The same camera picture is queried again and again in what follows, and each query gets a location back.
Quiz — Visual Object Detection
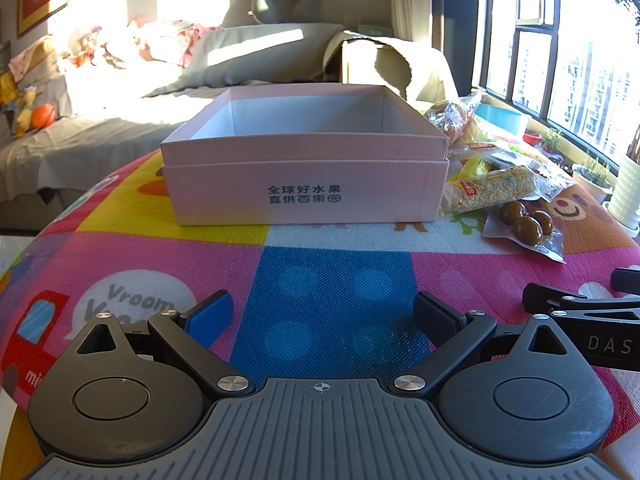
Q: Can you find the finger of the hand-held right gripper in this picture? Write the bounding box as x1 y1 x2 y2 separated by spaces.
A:
611 268 640 292
522 283 640 322

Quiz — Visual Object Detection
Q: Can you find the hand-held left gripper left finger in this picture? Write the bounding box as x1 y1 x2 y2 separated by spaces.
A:
66 290 253 397

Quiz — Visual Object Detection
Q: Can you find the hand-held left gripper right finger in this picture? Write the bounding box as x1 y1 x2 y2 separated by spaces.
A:
392 291 577 397

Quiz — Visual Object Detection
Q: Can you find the packet of brown eggs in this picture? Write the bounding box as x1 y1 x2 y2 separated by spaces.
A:
481 199 566 263

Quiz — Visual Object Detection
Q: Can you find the sesame bar packet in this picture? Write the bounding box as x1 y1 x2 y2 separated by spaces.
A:
440 165 538 218

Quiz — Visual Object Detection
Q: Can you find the clear snack packet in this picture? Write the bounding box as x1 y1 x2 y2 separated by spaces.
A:
487 152 576 201

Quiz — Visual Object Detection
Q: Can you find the yellow snack packet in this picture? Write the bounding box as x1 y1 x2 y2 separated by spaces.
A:
457 157 506 183

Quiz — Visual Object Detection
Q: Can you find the pink cardboard box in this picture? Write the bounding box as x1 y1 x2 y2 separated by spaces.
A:
160 85 451 226

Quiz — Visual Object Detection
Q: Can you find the white planter with grass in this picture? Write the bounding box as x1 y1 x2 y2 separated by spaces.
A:
572 155 613 203

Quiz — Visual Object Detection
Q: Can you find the colourful cartoon mat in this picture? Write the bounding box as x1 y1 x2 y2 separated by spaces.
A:
0 146 640 466

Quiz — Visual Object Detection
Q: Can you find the small green potted plant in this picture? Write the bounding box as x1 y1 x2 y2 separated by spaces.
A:
540 129 563 156

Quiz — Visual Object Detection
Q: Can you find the blue plastic basin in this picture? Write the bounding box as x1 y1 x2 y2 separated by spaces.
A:
472 102 531 136

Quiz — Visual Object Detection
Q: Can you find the grey sofa bed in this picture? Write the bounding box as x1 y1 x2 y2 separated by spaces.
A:
0 35 346 231

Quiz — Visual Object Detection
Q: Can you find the beige covered armchair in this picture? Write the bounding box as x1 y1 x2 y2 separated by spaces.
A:
322 30 458 103

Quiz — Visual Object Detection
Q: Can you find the grey pillow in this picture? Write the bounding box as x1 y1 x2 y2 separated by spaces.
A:
142 22 346 98

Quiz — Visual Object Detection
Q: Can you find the yellow plush toy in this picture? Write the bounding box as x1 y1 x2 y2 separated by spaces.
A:
12 87 41 138

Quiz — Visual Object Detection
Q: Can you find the floral blanket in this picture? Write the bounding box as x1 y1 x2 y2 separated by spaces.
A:
60 19 223 71

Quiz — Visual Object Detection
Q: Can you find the patterned cushion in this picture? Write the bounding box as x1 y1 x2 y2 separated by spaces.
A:
9 35 56 81

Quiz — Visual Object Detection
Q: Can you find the beige curtain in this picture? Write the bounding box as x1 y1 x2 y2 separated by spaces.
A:
390 0 481 91

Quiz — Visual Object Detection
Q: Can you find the black window frame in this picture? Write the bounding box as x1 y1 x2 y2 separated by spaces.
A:
472 0 640 161

